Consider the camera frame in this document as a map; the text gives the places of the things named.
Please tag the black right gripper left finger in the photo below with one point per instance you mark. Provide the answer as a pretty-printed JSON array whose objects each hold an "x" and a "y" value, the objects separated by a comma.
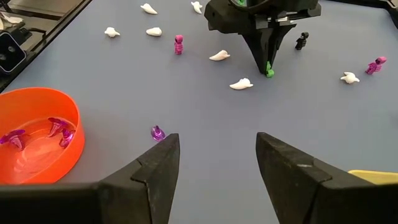
[{"x": 124, "y": 199}]

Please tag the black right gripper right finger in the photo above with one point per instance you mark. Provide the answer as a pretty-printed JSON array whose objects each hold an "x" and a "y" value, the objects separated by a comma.
[{"x": 295, "y": 193}]

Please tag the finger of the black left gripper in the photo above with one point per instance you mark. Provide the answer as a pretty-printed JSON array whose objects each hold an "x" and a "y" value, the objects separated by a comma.
[
  {"x": 259, "y": 49},
  {"x": 275, "y": 40}
]

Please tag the green skeleton figurine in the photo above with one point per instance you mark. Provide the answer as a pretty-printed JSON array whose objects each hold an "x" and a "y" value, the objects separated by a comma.
[{"x": 270, "y": 72}]

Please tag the purple witch hat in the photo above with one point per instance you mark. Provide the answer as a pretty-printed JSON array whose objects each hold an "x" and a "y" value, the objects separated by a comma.
[
  {"x": 56, "y": 124},
  {"x": 67, "y": 138},
  {"x": 12, "y": 138},
  {"x": 158, "y": 133}
]

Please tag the black skeleton figurine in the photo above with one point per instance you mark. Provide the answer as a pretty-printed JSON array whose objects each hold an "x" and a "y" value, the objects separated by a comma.
[{"x": 301, "y": 41}]

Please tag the white ghost figurine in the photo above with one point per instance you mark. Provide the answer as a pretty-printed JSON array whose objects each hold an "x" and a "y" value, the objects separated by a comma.
[
  {"x": 196, "y": 7},
  {"x": 111, "y": 32},
  {"x": 241, "y": 84},
  {"x": 148, "y": 8},
  {"x": 349, "y": 77},
  {"x": 219, "y": 56},
  {"x": 154, "y": 31}
]

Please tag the orange round bowl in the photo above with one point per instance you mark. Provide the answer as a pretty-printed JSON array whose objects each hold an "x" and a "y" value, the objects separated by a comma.
[{"x": 62, "y": 168}]

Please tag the pink skeleton figurine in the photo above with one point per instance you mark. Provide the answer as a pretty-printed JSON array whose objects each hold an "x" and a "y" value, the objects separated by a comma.
[
  {"x": 178, "y": 45},
  {"x": 376, "y": 64}
]

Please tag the peach solid plastic bin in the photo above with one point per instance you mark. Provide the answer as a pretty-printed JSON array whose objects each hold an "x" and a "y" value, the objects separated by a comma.
[{"x": 376, "y": 176}]

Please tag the small black camera box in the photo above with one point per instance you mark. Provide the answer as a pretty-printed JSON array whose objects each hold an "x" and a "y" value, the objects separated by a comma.
[{"x": 11, "y": 53}]

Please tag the silver metal bracket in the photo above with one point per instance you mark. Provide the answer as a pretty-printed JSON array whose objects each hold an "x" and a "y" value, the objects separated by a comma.
[{"x": 11, "y": 19}]

